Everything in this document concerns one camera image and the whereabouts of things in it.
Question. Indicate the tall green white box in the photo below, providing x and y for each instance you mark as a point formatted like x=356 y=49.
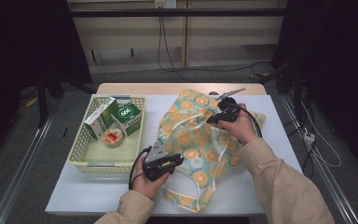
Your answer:
x=101 y=119

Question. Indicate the pale yellow plastic basket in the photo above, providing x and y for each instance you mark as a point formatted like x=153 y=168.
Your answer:
x=112 y=155

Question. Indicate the green cube box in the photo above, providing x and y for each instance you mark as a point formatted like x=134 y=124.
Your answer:
x=126 y=116

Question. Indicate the dark table grommet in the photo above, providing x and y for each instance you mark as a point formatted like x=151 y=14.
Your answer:
x=213 y=93

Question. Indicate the metal floor rail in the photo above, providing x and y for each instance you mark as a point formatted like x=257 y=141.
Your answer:
x=332 y=183
x=21 y=174

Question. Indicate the round snack packet red label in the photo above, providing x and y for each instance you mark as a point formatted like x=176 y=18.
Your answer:
x=113 y=137

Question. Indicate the white wall socket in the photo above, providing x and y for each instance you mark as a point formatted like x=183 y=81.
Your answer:
x=165 y=3

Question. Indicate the black metal stand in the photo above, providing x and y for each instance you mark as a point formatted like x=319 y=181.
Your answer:
x=42 y=102

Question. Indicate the person's left hand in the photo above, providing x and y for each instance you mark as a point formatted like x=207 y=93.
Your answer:
x=147 y=186

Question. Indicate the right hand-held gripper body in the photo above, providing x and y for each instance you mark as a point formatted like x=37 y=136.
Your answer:
x=230 y=109

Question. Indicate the white power strip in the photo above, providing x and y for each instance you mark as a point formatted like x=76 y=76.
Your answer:
x=309 y=137

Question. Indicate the person's right hand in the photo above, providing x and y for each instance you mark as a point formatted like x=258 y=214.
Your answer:
x=244 y=129

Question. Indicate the orange print cloth bag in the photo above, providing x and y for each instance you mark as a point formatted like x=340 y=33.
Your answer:
x=199 y=143

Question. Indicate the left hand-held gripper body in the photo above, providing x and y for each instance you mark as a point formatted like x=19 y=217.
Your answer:
x=157 y=161

